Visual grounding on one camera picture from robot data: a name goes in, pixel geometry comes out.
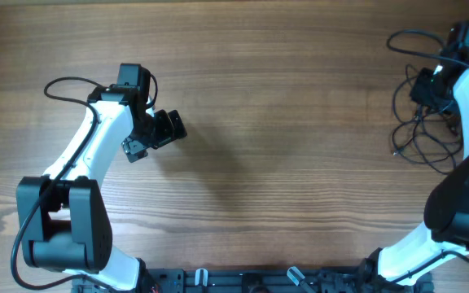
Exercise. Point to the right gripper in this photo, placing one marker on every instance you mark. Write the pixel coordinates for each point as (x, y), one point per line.
(418, 93)

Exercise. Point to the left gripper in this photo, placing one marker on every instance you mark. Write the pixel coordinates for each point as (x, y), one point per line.
(133, 146)

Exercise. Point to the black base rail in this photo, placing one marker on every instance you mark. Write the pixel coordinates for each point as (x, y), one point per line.
(267, 281)

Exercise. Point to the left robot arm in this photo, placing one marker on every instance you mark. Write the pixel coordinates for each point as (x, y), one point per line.
(65, 233)

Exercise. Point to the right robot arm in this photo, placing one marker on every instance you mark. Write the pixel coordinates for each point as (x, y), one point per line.
(442, 115)

